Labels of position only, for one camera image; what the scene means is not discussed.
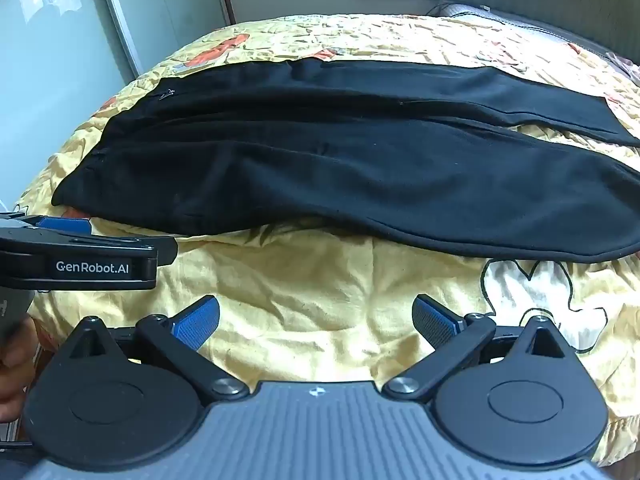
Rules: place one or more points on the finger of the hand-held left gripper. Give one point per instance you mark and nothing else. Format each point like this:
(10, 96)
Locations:
(167, 251)
(62, 224)

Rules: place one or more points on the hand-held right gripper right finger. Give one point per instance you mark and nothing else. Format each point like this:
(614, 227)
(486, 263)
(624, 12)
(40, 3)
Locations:
(434, 322)

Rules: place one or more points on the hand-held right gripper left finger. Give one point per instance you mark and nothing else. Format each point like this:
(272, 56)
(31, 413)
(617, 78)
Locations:
(196, 322)

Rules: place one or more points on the black pants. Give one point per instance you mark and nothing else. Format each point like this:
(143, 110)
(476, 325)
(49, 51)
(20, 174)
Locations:
(300, 160)

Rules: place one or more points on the person's left hand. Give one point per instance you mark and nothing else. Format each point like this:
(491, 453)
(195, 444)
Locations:
(17, 375)

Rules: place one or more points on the yellow printed bedsheet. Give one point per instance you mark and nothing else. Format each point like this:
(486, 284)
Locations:
(300, 300)

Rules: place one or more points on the glass wardrobe door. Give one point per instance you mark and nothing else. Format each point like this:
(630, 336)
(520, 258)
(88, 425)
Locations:
(170, 5)
(55, 60)

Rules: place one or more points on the grey pillow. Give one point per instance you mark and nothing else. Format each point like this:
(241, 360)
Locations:
(520, 22)

